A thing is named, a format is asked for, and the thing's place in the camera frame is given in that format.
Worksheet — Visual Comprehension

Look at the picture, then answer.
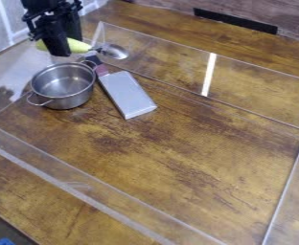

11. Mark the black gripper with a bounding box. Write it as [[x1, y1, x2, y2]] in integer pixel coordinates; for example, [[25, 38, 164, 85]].
[[20, 0, 83, 56]]

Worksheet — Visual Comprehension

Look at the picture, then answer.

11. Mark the yellow handled metal spoon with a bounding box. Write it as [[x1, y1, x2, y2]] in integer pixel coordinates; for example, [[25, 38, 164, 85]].
[[36, 38, 130, 60]]

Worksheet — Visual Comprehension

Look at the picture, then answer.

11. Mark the grey sharpening stone block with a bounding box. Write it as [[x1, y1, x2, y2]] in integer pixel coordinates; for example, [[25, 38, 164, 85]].
[[96, 64, 158, 120]]

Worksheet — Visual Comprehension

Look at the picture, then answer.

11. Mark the silver metal pot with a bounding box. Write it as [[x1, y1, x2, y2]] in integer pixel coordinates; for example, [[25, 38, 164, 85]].
[[27, 62, 97, 110]]

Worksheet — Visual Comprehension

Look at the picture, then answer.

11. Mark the black bar on table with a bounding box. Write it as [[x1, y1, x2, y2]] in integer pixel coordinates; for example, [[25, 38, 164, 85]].
[[194, 8, 278, 34]]

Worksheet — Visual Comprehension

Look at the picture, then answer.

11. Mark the blue object at corner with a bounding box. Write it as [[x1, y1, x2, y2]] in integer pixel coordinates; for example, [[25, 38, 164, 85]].
[[0, 237, 14, 245]]

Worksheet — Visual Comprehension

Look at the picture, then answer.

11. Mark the clear acrylic corner bracket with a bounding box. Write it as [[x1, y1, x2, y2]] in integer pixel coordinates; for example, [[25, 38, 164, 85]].
[[84, 21, 104, 57]]

